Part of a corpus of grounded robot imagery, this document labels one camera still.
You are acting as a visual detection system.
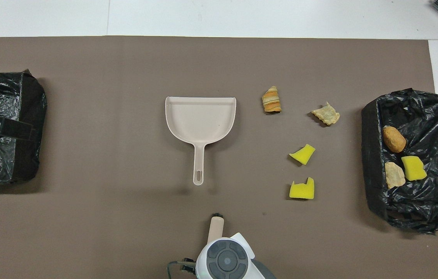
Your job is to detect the beige plastic dustpan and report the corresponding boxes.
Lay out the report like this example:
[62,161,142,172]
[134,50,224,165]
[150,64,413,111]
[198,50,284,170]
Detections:
[165,96,237,186]

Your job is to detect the beige hand brush black bristles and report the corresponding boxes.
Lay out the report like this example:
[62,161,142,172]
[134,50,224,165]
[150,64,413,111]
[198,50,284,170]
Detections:
[207,213,225,245]

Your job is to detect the orange striped croissant piece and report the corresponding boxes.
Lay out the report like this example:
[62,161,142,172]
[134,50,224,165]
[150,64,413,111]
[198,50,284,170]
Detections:
[262,86,282,114]

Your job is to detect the wedge yellow sponge piece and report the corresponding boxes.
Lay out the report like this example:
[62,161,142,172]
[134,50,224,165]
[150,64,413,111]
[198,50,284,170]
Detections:
[289,144,316,165]

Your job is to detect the notched yellow sponge piece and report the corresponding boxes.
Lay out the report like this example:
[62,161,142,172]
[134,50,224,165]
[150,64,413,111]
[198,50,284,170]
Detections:
[289,177,315,200]

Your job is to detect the pale flaky pastry piece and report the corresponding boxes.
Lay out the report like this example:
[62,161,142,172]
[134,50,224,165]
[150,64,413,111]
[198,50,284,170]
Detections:
[311,102,340,126]

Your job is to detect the brown bread roll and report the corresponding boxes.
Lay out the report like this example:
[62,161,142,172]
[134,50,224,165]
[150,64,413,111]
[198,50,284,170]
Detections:
[382,126,407,153]

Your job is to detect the pale beige crust piece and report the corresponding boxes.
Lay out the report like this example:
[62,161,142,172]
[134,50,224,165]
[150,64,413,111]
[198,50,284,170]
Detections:
[385,162,406,189]

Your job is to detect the chunky yellow sponge piece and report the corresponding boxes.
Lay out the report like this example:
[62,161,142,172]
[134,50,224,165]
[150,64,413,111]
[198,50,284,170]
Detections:
[401,156,428,181]

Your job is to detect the brown table mat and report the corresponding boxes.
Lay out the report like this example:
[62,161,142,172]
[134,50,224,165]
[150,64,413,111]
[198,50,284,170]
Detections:
[0,36,438,279]

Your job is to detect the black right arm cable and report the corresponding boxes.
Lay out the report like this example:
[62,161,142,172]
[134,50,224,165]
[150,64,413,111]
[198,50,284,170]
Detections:
[167,258,197,277]

